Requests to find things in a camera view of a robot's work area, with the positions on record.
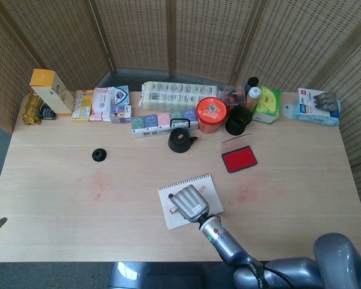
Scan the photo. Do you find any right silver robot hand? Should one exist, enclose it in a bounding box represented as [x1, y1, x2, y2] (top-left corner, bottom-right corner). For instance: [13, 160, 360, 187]
[167, 184, 211, 224]

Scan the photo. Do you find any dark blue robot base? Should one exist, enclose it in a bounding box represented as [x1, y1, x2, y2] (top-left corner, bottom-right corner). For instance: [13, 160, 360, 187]
[108, 261, 238, 289]

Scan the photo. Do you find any spiral notepad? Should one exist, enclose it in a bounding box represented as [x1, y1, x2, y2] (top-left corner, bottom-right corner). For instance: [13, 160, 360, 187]
[157, 173, 224, 231]

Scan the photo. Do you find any black teapot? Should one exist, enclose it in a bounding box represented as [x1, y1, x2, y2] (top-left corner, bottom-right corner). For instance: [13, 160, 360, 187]
[167, 118, 199, 154]

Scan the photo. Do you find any red ink pad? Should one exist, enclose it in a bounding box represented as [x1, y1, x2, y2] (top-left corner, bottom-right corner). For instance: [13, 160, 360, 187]
[221, 132, 258, 174]

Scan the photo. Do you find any row of pastel boxes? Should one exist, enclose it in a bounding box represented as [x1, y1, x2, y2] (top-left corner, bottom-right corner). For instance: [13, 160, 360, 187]
[130, 108, 199, 140]

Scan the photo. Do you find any orange cylindrical tub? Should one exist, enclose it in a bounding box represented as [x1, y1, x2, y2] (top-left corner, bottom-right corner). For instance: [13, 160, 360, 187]
[196, 96, 229, 134]

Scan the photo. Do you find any purple small box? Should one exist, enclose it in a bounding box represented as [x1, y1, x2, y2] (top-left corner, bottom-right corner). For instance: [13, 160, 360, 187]
[110, 104, 132, 125]

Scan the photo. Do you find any clear plastic clip box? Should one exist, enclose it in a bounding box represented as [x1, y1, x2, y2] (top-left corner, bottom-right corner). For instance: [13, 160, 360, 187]
[221, 85, 247, 107]

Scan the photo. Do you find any gold foil pack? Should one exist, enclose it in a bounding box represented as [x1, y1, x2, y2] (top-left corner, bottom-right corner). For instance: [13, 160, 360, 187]
[21, 92, 45, 125]

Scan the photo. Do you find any brown bottle white cap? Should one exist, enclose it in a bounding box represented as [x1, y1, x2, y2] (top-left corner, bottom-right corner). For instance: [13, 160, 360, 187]
[245, 86, 261, 111]

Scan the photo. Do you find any green tissue pack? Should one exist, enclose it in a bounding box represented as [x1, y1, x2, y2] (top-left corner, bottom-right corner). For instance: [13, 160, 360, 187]
[251, 85, 283, 125]

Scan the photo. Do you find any blue white small box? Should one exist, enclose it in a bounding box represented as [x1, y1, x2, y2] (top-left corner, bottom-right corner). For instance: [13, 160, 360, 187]
[110, 85, 131, 107]

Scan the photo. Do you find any pink wet wipes pack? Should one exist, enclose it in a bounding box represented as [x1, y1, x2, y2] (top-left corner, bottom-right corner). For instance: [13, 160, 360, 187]
[88, 87, 115, 122]

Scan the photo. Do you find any pale blue round disc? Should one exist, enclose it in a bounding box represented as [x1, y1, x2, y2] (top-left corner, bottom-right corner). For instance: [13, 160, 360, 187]
[281, 102, 297, 119]

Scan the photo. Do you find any dark bottle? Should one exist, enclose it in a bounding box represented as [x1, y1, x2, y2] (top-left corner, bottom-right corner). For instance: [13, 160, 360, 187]
[244, 76, 260, 95]

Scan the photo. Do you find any tall cream orange box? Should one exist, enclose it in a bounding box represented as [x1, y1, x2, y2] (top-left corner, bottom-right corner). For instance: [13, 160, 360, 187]
[29, 69, 75, 117]

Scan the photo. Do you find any yellow flat box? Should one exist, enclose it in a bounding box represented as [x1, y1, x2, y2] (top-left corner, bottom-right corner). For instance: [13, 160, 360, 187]
[71, 89, 94, 122]

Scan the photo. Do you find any blue white wipes pack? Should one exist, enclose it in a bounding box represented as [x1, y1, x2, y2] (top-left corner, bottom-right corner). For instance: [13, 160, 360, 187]
[294, 87, 341, 126]

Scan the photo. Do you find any grey item blister pack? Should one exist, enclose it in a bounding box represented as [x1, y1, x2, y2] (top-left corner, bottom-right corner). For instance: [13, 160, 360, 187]
[311, 91, 341, 112]

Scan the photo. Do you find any wooden woven folding screen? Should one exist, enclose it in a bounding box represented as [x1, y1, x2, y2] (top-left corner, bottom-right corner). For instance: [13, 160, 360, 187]
[0, 0, 361, 238]

